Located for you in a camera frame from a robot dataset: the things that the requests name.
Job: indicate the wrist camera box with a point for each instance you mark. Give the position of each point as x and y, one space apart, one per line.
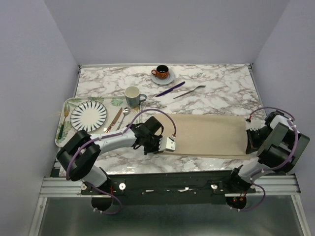
167 144
254 125

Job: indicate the white tray with leaf print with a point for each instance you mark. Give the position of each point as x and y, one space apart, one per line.
112 104

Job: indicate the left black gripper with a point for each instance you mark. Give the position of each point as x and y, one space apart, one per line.
146 151

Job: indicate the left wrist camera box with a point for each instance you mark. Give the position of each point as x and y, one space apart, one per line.
167 144

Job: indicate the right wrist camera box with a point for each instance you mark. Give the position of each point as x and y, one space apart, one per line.
254 125

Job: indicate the white plate with blue stripes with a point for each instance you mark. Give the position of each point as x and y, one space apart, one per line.
88 116

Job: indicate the silver fork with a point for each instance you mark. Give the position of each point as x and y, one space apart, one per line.
188 92

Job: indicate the rose gold knife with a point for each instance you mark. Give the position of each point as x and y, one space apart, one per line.
107 130

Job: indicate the silver spoon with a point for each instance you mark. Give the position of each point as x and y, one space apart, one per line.
126 112

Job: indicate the brown coffee cup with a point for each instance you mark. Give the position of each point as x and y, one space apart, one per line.
161 72

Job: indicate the purple knife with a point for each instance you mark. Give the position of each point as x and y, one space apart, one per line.
171 89

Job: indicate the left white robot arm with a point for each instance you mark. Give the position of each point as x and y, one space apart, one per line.
83 149

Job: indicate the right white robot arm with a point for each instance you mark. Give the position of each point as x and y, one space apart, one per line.
278 146

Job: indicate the aluminium frame rail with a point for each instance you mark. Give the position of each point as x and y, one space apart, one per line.
53 187

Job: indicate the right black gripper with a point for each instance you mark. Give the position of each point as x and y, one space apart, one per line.
252 146

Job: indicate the grey and cream mug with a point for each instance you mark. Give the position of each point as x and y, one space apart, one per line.
133 96

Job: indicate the beige cloth napkin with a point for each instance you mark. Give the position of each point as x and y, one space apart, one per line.
215 136

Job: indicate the gold fork with green handle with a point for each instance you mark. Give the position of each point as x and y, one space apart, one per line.
66 113

